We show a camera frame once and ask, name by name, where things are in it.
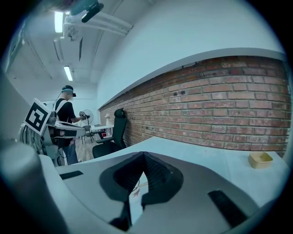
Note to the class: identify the yellow plastic container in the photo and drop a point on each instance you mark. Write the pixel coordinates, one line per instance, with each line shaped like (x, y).
(260, 160)

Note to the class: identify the white background table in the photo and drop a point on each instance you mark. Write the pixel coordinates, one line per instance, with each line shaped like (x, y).
(101, 127)

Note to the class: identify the white standing fan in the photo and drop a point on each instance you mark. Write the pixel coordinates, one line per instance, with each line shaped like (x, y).
(88, 115)

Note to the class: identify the black office chair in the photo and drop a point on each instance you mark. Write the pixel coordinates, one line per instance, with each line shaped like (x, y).
(114, 137)

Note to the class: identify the long ceiling light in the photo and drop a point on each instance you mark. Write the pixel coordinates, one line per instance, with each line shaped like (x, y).
(58, 21)
(68, 73)

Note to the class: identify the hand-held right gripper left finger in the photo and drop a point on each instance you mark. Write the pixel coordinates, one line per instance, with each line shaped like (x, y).
(91, 182)

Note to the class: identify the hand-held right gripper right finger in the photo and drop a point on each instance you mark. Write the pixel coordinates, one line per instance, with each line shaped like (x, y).
(194, 187)

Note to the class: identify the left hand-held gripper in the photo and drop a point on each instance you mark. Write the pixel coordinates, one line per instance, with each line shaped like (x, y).
(36, 116)

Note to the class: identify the ceiling air conditioner unit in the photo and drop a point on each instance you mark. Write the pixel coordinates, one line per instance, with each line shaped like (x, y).
(68, 49)

